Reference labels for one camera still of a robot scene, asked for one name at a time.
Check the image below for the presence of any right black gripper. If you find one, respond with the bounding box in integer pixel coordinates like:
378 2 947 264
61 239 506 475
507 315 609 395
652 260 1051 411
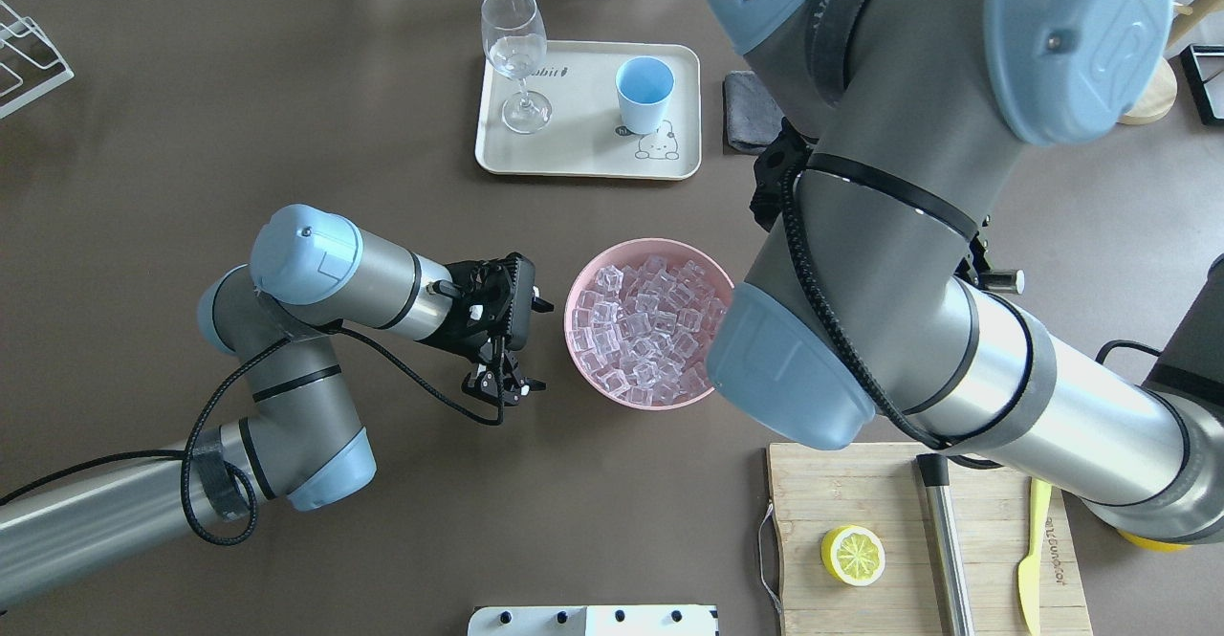
749 117 813 234

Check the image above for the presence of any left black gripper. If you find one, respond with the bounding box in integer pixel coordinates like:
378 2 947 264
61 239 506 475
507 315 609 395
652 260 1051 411
421 252 554 406

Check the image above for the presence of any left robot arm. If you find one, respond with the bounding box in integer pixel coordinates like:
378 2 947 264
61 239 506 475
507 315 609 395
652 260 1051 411
1 204 554 609

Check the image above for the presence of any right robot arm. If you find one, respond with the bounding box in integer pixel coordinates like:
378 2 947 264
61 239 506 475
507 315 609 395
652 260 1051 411
707 0 1222 544

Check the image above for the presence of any clear ice cubes pile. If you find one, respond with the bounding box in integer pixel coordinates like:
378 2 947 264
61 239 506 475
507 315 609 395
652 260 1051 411
572 254 731 406

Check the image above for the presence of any light blue cup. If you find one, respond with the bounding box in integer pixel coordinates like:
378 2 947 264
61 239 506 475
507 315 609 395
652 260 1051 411
614 56 676 135

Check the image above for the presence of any grey folded cloth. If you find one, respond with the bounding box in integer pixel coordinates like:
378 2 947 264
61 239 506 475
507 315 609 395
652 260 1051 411
723 71 783 157

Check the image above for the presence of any pink bowl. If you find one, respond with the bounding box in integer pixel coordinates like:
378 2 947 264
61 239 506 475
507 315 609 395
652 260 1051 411
563 239 737 412

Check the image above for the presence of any beige serving tray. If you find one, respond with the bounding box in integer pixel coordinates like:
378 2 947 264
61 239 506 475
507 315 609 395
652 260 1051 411
472 40 703 180

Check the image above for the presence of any clear wine glass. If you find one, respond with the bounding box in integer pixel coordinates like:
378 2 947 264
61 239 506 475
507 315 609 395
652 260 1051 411
481 0 554 135

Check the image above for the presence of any bamboo cutting board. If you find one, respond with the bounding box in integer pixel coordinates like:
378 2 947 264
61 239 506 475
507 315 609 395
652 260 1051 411
759 442 1094 636

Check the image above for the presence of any wooden mug tree stand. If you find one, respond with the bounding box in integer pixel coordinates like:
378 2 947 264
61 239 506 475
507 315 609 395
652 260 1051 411
1118 1 1223 125

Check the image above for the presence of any half lemon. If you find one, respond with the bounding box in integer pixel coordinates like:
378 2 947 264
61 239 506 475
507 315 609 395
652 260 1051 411
820 523 886 587

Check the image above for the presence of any steel muddler black tip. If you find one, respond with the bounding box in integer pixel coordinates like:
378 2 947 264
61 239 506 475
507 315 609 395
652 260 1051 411
916 453 976 635

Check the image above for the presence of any yellow plastic knife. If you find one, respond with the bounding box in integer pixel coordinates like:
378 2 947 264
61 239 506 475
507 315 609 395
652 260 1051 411
1016 476 1051 635

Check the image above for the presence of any lower yellow lemon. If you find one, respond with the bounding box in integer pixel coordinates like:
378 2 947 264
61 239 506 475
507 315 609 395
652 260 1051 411
1116 530 1191 554

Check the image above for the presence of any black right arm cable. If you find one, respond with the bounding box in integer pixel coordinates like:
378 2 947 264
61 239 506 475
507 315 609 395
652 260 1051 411
778 153 1163 470

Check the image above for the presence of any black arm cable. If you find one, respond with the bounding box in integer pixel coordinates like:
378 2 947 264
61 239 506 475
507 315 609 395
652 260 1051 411
778 153 1163 470
0 318 506 548

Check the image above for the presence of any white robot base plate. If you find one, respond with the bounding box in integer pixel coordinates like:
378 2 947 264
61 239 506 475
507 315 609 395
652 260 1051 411
468 603 721 635

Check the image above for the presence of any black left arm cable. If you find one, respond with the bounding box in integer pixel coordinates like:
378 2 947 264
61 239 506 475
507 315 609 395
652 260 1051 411
0 318 506 548

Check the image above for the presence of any black picture frame tray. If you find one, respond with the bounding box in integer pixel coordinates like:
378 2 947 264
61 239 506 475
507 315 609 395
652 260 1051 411
1177 44 1223 127

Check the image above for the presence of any white wire cup rack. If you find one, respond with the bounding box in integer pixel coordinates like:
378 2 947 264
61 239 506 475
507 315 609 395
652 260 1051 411
1 1 75 119

